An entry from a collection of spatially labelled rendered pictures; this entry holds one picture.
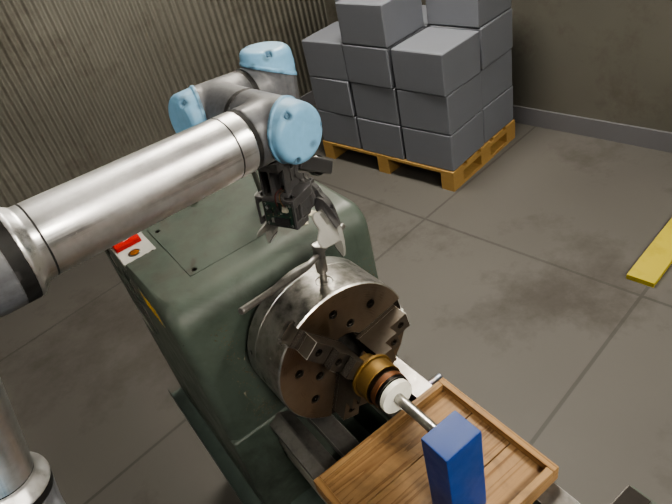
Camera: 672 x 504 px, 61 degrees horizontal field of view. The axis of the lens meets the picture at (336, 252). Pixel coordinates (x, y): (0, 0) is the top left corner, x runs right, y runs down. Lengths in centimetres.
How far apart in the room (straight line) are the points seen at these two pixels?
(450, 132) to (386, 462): 241
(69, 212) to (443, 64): 276
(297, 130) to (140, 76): 353
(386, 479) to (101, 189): 84
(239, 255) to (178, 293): 15
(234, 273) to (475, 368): 154
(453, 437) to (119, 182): 65
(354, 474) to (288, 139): 77
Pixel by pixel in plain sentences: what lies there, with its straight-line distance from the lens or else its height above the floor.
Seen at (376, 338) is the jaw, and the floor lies 111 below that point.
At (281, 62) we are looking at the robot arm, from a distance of 82.
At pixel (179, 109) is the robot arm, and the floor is 167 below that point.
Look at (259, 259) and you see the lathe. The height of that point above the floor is 125.
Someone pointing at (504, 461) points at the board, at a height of 89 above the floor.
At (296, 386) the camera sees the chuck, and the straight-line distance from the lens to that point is 113.
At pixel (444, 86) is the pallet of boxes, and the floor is 67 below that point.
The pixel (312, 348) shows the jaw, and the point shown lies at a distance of 104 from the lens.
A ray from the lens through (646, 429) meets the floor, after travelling 240.
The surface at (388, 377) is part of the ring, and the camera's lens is 106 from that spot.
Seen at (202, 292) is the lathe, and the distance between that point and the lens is 115.
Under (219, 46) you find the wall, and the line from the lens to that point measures 446.
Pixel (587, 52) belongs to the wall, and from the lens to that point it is 386.
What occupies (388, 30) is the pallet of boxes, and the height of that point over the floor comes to 93.
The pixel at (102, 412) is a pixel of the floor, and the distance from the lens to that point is 291.
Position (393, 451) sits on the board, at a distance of 125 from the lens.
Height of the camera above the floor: 193
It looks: 37 degrees down
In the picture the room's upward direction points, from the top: 14 degrees counter-clockwise
